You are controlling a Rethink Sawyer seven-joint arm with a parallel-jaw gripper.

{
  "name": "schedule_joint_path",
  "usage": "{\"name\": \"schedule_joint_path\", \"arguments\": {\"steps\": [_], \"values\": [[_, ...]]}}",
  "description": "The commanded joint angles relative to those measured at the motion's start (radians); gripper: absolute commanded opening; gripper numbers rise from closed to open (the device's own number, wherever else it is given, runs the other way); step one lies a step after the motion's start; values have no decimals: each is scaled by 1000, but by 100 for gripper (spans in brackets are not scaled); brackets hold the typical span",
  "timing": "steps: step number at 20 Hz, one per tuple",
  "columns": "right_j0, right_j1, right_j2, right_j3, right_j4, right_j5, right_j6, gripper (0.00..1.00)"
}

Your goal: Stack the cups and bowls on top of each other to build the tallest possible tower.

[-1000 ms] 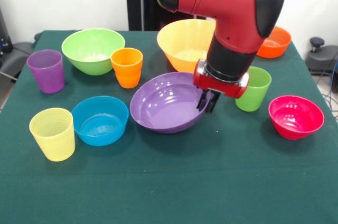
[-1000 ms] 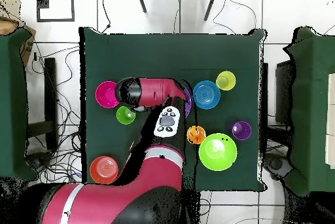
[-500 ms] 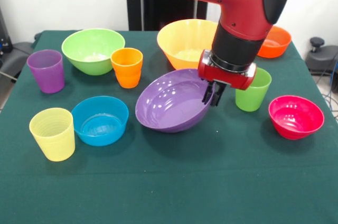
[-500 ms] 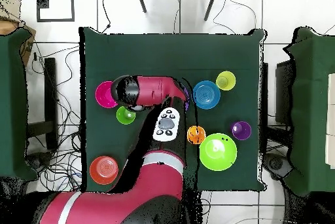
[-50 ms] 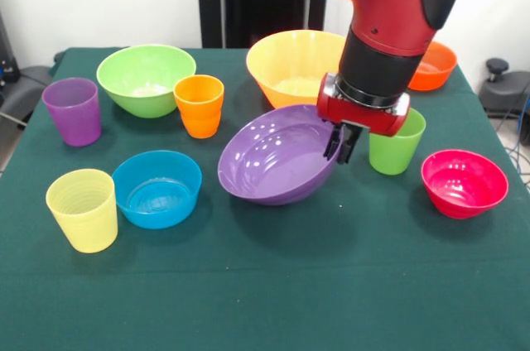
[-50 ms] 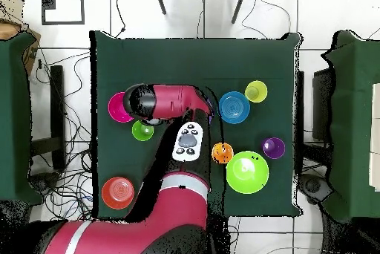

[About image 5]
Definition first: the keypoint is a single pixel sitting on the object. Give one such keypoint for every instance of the green bowl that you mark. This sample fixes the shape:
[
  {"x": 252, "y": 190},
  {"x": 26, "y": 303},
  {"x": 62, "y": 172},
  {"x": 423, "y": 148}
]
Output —
[{"x": 141, "y": 78}]

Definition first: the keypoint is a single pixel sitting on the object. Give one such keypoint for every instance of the purple cup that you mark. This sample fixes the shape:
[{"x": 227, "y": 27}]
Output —
[{"x": 76, "y": 119}]

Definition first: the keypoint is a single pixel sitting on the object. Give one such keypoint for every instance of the pink bowl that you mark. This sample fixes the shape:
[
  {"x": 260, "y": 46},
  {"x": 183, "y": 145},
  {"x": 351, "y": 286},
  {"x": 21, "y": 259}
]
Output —
[{"x": 463, "y": 189}]

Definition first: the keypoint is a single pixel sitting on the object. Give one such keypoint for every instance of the purple bowl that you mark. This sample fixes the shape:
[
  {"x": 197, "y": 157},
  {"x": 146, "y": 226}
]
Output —
[{"x": 277, "y": 164}]

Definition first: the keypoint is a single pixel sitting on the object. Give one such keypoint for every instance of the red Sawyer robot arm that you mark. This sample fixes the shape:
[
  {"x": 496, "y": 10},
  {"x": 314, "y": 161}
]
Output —
[{"x": 372, "y": 7}]

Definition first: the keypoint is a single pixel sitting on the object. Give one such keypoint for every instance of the blue bowl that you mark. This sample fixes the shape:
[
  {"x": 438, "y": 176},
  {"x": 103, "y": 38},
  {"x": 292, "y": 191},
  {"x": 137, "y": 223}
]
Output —
[{"x": 155, "y": 198}]

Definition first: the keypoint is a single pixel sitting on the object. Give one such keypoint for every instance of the large yellow-orange bowl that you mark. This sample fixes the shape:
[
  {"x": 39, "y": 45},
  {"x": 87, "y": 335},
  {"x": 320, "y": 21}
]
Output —
[{"x": 290, "y": 73}]

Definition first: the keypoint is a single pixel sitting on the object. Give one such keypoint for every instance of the dark grey stand base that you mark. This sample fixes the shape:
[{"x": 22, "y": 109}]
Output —
[
  {"x": 505, "y": 94},
  {"x": 25, "y": 90}
]

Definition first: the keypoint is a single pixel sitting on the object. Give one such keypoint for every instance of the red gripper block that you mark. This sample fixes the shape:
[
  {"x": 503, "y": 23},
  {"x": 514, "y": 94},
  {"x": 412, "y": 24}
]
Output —
[{"x": 364, "y": 117}]

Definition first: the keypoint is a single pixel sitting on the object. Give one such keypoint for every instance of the red-orange bowl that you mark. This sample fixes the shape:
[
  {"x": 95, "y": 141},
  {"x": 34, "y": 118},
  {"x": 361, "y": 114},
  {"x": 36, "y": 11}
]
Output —
[{"x": 435, "y": 71}]

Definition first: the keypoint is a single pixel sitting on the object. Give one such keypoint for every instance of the black electronic device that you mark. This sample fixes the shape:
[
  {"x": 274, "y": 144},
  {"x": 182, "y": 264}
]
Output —
[{"x": 6, "y": 57}]

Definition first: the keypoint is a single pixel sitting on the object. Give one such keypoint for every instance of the yellow cup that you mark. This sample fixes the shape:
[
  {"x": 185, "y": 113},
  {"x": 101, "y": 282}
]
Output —
[{"x": 83, "y": 218}]

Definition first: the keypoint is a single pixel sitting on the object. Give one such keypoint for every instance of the dark green tablecloth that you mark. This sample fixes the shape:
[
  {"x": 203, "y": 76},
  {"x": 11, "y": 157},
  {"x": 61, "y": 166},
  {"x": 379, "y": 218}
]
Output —
[{"x": 265, "y": 305}]

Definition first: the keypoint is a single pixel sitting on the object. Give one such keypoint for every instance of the green cup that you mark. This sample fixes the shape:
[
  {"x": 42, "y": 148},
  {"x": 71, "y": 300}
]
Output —
[{"x": 393, "y": 152}]

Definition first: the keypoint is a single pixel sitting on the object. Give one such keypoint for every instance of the orange cup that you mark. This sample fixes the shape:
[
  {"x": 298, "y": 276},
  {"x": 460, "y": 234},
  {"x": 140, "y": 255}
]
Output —
[{"x": 198, "y": 111}]

